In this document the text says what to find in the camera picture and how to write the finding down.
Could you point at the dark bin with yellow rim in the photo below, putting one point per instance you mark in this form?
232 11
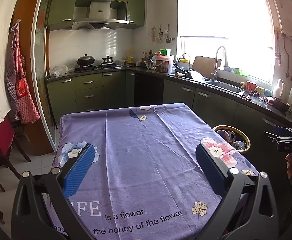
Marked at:
247 140

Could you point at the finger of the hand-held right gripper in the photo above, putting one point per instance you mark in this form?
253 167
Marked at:
281 130
281 137

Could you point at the small black pot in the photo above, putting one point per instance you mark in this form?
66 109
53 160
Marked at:
107 60

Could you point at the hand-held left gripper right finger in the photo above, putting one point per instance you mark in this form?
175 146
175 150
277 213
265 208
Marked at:
211 170

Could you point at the gas stove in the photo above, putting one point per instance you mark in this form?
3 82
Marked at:
98 68

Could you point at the yellow soap dispenser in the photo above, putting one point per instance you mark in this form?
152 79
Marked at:
242 85

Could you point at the steel sink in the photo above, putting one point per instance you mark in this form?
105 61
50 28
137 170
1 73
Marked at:
227 86

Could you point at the green base cabinets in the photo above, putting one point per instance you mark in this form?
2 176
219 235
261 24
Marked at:
90 90

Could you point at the steel range hood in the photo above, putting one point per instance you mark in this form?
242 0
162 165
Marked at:
99 17

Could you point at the yellow oil bottle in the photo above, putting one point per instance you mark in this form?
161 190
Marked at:
129 58

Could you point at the scissors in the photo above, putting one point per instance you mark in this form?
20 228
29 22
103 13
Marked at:
247 97

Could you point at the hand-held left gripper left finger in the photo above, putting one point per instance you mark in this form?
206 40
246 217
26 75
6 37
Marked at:
79 170

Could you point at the purple floral tablecloth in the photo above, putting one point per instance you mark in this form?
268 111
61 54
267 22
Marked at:
148 155

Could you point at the red checked apron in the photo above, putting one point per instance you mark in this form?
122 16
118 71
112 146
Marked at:
23 85

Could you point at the clear plastic bag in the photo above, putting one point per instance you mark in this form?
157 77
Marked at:
58 70

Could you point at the white plate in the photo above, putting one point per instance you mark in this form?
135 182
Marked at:
197 76

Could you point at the bright window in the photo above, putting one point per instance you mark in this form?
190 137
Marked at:
226 30

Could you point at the wooden cutting board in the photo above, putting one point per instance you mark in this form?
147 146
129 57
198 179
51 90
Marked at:
202 66

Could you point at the dark bowl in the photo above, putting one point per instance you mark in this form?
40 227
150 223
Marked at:
281 105

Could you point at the green upper cabinets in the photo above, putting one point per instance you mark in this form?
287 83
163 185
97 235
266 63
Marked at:
60 7

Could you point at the white bucket with red label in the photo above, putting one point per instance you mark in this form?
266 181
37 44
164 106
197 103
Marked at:
164 63

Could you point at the steel faucet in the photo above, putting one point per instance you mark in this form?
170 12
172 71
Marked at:
219 55

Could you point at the red chair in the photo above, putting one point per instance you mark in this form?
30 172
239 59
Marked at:
0 142

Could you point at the clear plastic bottle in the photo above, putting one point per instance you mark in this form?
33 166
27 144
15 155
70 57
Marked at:
240 145

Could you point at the hanging kitchen utensils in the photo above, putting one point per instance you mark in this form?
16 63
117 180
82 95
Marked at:
162 33

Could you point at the black wok with lid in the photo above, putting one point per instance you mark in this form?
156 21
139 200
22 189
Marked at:
85 60

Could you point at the wooden rolling pin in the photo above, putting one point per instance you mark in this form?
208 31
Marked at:
179 74

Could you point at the white jug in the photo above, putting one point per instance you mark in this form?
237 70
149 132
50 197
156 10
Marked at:
279 88

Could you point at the green packet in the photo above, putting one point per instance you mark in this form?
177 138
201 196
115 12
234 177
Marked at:
166 52

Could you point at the purple checked apron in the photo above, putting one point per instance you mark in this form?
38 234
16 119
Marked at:
10 80

